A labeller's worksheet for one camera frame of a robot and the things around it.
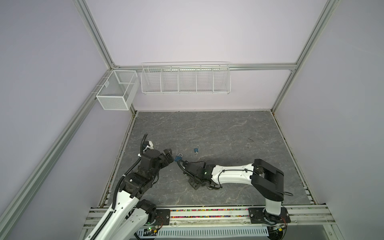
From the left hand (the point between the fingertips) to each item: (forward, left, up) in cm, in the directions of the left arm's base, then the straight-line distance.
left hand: (165, 155), depth 75 cm
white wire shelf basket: (+50, -12, +11) cm, 53 cm away
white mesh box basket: (+46, +33, +7) cm, 57 cm away
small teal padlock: (+13, -17, -19) cm, 29 cm away
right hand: (-7, -14, -19) cm, 24 cm away
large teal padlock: (+8, -5, -19) cm, 21 cm away
